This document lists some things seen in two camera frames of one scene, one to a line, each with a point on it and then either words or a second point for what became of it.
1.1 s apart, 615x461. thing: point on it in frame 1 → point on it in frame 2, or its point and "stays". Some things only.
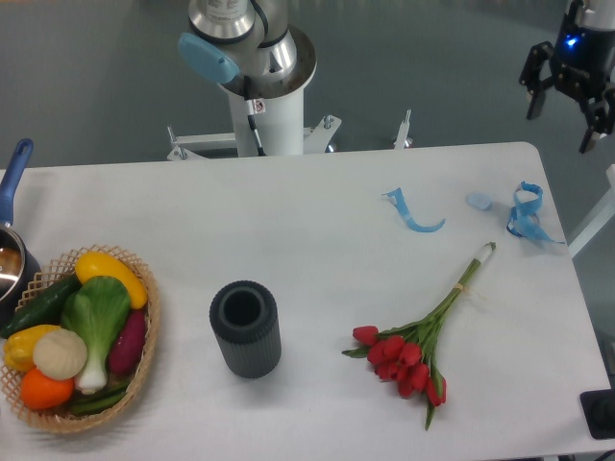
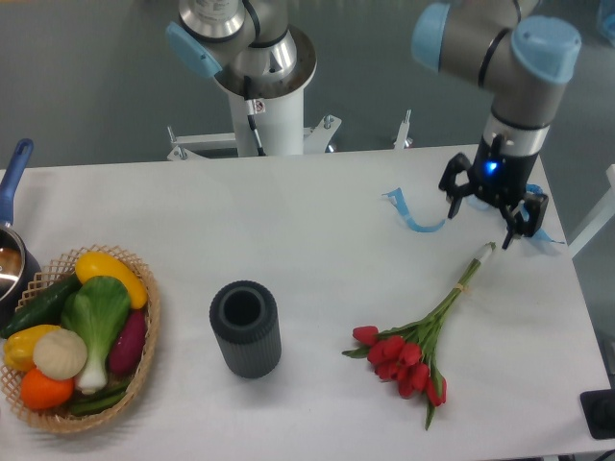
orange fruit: x=40 y=392 stays
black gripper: x=582 y=63 → x=500 y=176
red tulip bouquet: x=405 y=352 stays
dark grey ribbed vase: x=245 y=317 stays
